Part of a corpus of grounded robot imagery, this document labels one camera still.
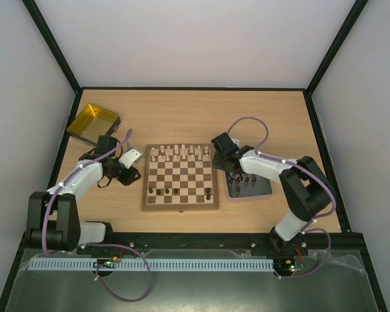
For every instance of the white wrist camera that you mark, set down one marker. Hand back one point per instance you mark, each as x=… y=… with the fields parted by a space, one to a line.
x=130 y=157
x=235 y=141

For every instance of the control circuit board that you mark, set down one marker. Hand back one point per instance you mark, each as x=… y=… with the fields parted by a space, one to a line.
x=289 y=265
x=112 y=262

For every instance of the yellow metal tin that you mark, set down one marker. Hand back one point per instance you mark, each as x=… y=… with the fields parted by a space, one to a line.
x=92 y=122

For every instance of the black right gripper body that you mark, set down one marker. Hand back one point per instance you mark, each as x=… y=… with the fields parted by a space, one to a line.
x=221 y=162

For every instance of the white slotted cable duct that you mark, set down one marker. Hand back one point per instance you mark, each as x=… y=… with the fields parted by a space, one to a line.
x=156 y=265

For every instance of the right control circuit board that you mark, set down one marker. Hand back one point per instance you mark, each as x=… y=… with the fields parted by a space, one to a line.
x=289 y=265

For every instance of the black enclosure frame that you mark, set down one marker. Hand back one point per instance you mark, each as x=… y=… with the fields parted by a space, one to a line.
x=340 y=37

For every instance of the left control circuit board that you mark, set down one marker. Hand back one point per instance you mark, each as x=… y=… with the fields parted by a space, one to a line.
x=112 y=262

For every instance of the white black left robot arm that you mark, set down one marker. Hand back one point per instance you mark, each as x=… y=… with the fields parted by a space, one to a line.
x=53 y=218

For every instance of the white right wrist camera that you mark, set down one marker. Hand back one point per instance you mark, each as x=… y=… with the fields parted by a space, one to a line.
x=235 y=141

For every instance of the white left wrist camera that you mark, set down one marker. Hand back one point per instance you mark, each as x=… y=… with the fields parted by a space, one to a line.
x=130 y=157

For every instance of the silver metal tin tray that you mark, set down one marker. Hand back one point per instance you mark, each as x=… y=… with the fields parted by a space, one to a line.
x=247 y=186

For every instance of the wooden chess board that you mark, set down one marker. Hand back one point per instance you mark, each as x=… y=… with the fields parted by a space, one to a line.
x=180 y=185

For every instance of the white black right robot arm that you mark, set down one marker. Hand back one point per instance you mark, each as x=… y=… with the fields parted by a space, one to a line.
x=308 y=193

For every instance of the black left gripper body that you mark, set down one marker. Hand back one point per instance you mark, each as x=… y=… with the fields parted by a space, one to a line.
x=125 y=180

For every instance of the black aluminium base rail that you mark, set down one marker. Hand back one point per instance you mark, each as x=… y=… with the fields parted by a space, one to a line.
x=258 y=244

